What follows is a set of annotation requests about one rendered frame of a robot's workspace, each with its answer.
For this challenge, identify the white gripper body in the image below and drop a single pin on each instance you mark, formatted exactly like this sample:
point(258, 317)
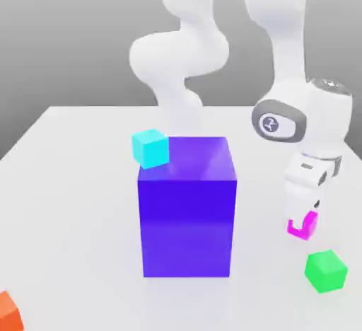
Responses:
point(300, 198)

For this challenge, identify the small magenta cube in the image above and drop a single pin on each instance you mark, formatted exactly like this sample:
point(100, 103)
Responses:
point(310, 225)

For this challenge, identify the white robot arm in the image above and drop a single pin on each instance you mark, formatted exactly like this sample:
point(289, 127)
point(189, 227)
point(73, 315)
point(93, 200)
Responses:
point(181, 56)

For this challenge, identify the small green cube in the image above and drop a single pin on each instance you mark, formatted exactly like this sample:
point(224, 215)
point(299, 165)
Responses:
point(325, 271)

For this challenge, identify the small cyan cube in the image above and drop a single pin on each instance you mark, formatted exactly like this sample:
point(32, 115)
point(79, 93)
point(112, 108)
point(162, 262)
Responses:
point(151, 150)

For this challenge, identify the small orange cube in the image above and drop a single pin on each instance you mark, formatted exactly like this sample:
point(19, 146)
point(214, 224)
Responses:
point(8, 314)

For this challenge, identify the large purple box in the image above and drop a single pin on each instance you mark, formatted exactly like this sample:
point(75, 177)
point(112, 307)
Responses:
point(186, 217)

